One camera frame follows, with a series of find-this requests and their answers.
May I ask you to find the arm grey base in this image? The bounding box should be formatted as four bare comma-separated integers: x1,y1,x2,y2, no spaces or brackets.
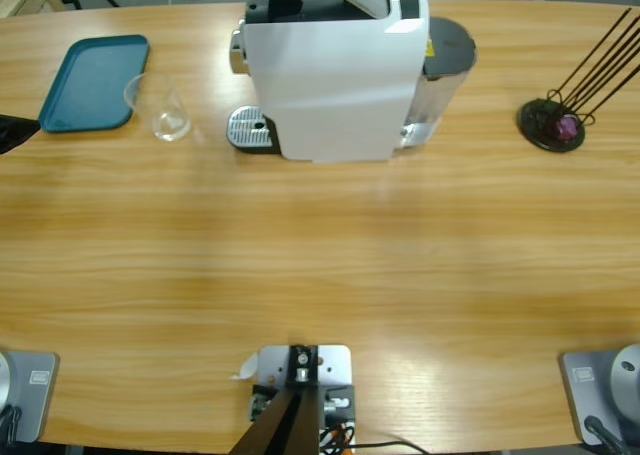
0,349,61,444
558,343,640,447

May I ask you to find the orange cable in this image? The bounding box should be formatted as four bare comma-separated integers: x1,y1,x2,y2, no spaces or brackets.
319,422,357,449

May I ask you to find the clear water tank black lid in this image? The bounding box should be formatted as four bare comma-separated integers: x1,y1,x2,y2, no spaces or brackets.
399,17,480,150

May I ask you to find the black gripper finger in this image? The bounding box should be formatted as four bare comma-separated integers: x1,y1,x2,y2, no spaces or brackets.
0,115,41,155

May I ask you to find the silver drip tray grid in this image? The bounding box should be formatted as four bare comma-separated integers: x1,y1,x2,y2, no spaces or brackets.
227,104,282,155

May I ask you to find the black capsule holder with rods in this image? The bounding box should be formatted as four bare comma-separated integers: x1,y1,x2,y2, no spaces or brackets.
517,8,640,154

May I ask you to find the white mount block dark post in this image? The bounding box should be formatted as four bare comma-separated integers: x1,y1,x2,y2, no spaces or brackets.
229,343,357,455

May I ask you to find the white capsule coffee machine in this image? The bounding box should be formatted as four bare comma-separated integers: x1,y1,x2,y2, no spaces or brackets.
230,0,432,165

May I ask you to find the black base cable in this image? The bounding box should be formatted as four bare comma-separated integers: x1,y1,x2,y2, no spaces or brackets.
583,414,629,455
0,404,24,446

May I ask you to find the clear glass cup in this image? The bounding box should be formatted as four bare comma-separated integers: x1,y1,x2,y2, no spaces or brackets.
123,72,193,143

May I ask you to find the thin black cable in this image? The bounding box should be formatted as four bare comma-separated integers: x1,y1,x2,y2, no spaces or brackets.
349,440,432,455

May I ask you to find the white tape tag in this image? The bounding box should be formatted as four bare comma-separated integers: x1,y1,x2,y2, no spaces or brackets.
230,352,260,381

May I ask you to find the teal plastic tray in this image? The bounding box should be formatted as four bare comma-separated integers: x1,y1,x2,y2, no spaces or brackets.
37,34,151,134

